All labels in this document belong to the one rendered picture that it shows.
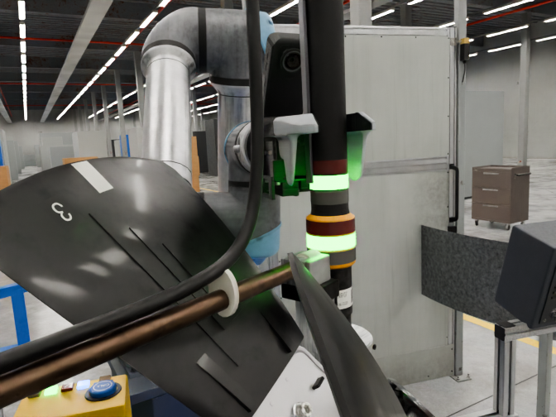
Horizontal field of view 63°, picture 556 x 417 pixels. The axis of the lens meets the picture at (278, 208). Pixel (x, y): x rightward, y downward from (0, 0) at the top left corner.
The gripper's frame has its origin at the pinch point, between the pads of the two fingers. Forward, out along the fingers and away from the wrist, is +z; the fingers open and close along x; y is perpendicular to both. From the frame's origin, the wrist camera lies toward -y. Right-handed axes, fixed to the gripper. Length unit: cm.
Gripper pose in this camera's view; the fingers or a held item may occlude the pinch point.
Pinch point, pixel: (337, 118)
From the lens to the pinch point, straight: 37.5
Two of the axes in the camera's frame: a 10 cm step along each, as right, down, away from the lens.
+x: -9.6, 0.9, -2.7
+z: 2.8, 1.2, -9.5
